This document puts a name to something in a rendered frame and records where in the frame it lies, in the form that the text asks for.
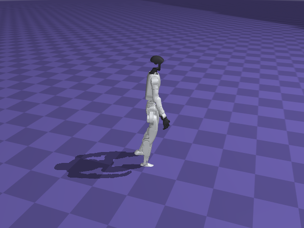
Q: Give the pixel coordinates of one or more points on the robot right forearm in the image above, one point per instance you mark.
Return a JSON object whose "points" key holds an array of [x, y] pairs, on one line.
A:
{"points": [[160, 108]]}

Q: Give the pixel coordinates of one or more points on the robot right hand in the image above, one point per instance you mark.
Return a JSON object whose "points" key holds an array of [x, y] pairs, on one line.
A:
{"points": [[165, 122]]}

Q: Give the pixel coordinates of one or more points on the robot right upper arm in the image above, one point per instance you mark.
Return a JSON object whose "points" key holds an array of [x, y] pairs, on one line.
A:
{"points": [[155, 90]]}

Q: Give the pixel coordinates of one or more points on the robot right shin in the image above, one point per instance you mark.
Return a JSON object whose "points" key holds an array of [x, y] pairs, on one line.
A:
{"points": [[146, 151]]}

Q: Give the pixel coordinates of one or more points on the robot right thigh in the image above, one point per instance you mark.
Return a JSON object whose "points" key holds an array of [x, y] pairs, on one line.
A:
{"points": [[153, 127]]}

